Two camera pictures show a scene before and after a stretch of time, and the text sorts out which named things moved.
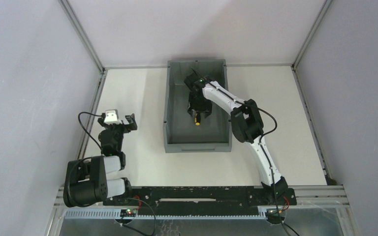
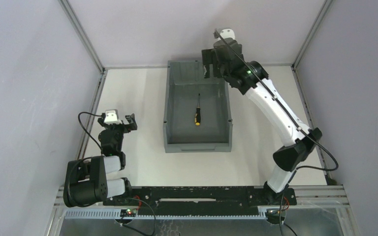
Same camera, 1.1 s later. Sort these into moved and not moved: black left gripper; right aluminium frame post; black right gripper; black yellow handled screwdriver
Moved: black right gripper
Not moved: black left gripper; right aluminium frame post; black yellow handled screwdriver
